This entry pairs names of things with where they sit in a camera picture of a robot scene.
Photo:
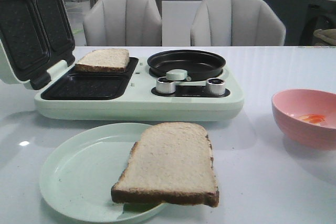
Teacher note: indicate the bread slice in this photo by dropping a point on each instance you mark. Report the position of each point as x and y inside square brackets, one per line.
[104, 60]
[170, 163]

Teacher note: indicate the pink plastic bowl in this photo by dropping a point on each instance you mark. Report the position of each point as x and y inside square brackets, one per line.
[288, 105]

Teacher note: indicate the breakfast maker hinged lid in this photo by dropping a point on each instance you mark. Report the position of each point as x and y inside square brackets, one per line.
[35, 36]

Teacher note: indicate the mint green breakfast maker base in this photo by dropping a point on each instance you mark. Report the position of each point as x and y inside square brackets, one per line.
[131, 96]

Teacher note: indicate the left silver control knob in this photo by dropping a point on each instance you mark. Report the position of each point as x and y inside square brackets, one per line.
[165, 86]

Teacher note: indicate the silver control knob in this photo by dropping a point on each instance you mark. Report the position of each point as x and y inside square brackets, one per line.
[165, 86]
[215, 86]

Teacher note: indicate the round black frying pan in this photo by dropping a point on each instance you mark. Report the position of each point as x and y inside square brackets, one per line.
[200, 65]

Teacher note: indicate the right silver control knob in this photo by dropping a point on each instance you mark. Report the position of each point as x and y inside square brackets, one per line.
[215, 86]

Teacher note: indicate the left grey upholstered chair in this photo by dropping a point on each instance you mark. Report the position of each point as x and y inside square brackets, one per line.
[123, 23]

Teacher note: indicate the grey upholstered chair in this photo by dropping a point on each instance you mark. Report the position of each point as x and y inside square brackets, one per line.
[123, 23]
[236, 23]

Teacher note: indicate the right grey upholstered chair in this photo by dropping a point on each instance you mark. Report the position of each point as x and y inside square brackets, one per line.
[236, 23]

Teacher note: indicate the mint green round plate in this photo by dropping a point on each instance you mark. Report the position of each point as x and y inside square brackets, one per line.
[77, 177]

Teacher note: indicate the dark grey counter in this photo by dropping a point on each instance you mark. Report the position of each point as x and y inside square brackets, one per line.
[302, 17]

